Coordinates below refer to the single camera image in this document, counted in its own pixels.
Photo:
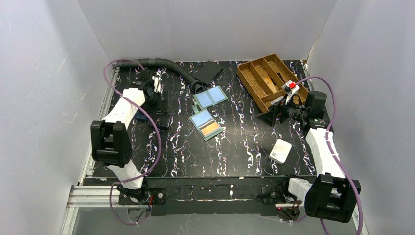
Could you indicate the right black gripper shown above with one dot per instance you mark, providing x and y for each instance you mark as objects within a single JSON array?
[{"x": 278, "y": 110}]

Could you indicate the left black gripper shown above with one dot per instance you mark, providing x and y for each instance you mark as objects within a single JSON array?
[{"x": 158, "y": 117}]

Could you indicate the green card holder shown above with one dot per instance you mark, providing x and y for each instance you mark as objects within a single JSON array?
[
  {"x": 210, "y": 97},
  {"x": 205, "y": 124}
]

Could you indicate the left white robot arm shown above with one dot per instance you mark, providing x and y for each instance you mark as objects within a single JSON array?
[{"x": 110, "y": 142}]

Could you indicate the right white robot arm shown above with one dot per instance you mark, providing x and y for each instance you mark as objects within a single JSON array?
[{"x": 331, "y": 195}]

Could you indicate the blue snap wallet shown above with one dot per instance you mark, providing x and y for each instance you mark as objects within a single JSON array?
[{"x": 140, "y": 116}]

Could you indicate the wooden piece in tray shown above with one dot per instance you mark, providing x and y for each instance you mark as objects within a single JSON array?
[{"x": 270, "y": 83}]

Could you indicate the white box with code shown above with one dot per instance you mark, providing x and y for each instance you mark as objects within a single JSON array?
[{"x": 280, "y": 151}]

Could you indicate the wicker divided tray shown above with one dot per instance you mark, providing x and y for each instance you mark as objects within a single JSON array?
[{"x": 251, "y": 75}]

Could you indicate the black square pad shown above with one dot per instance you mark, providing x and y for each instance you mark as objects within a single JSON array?
[{"x": 208, "y": 72}]

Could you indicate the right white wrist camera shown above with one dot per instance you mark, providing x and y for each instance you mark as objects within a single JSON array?
[{"x": 290, "y": 88}]

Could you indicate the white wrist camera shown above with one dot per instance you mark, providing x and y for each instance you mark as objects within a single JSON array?
[
  {"x": 290, "y": 88},
  {"x": 157, "y": 83}
]

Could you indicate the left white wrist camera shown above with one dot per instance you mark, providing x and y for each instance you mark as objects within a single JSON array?
[{"x": 157, "y": 83}]

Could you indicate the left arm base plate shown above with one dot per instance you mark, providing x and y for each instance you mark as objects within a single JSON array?
[{"x": 144, "y": 195}]

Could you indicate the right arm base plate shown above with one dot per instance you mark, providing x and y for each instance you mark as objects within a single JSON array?
[{"x": 278, "y": 195}]

